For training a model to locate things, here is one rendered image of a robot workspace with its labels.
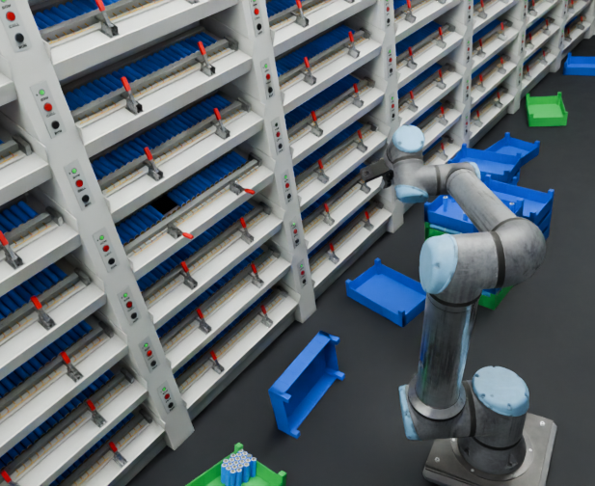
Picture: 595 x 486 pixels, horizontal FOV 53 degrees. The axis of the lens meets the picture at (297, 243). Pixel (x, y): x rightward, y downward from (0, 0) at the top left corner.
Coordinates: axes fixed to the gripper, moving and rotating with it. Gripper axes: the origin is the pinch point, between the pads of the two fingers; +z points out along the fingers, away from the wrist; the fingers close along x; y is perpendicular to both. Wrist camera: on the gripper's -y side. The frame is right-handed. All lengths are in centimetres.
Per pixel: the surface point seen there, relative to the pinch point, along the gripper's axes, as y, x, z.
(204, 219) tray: -61, -4, -19
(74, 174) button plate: -87, 3, -58
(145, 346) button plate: -87, -36, -15
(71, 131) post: -85, 11, -63
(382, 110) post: 20, 38, 29
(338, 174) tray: -7.4, 13.4, 22.6
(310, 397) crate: -42, -64, 20
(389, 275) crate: 7, -26, 53
